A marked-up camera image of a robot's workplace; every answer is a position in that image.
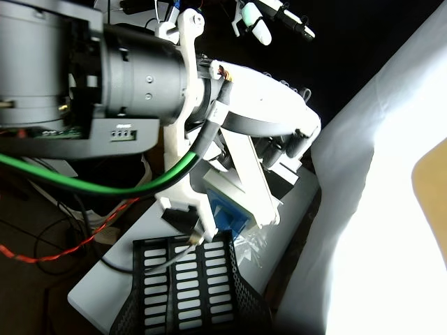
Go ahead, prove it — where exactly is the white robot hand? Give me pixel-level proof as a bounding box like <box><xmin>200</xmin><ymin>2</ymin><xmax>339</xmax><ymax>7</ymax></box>
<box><xmin>223</xmin><ymin>62</ymin><xmax>323</xmax><ymax>169</ymax></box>
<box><xmin>243</xmin><ymin>0</ymin><xmax>316</xmax><ymax>46</ymax></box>

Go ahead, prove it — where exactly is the black Let It Be book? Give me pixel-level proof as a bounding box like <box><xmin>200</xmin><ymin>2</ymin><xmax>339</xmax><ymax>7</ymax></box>
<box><xmin>265</xmin><ymin>158</ymin><xmax>302</xmax><ymax>200</ymax></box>

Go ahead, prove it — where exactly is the pale green book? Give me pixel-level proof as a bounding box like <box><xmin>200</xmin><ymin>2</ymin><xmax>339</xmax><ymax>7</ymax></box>
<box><xmin>203</xmin><ymin>170</ymin><xmax>261</xmax><ymax>230</ymax></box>

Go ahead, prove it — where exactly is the blue metal bookend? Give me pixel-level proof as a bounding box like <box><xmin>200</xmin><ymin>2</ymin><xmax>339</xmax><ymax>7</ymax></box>
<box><xmin>205</xmin><ymin>188</ymin><xmax>251</xmax><ymax>241</ymax></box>

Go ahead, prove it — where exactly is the white backdrop sheet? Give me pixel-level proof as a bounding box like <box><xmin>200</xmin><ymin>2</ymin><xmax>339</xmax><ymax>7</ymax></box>
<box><xmin>274</xmin><ymin>0</ymin><xmax>447</xmax><ymax>335</ymax></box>

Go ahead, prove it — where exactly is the clear plastic film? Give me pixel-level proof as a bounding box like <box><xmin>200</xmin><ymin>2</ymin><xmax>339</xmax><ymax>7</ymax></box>
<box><xmin>232</xmin><ymin>226</ymin><xmax>268</xmax><ymax>269</ymax></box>

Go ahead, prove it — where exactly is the white waste bin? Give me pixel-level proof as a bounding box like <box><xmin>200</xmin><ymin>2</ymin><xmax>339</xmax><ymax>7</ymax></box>
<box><xmin>83</xmin><ymin>155</ymin><xmax>156</xmax><ymax>231</ymax></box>

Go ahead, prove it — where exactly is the tan wooden board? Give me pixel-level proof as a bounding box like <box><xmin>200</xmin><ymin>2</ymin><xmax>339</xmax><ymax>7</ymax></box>
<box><xmin>411</xmin><ymin>137</ymin><xmax>447</xmax><ymax>252</ymax></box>

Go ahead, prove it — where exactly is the black three-slot file rack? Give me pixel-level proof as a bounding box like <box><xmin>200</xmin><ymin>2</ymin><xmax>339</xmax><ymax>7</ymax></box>
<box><xmin>110</xmin><ymin>230</ymin><xmax>277</xmax><ymax>335</ymax></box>

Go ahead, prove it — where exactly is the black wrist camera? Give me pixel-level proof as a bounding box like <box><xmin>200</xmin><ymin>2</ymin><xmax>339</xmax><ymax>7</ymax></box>
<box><xmin>161</xmin><ymin>205</ymin><xmax>200</xmax><ymax>233</ymax></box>

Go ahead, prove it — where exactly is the green cable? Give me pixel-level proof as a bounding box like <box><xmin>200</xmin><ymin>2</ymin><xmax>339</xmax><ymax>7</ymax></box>
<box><xmin>0</xmin><ymin>148</ymin><xmax>203</xmax><ymax>198</ymax></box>

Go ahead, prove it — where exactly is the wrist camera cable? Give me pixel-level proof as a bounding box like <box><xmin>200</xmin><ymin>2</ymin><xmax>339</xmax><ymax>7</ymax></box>
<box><xmin>99</xmin><ymin>237</ymin><xmax>205</xmax><ymax>275</ymax></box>

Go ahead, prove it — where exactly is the red twisted cable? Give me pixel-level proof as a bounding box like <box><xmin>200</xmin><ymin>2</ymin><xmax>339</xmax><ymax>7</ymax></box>
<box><xmin>0</xmin><ymin>197</ymin><xmax>140</xmax><ymax>265</ymax></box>

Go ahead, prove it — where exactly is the black floor cable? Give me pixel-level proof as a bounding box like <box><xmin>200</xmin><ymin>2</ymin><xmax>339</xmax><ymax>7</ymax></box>
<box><xmin>33</xmin><ymin>205</ymin><xmax>94</xmax><ymax>276</ymax></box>

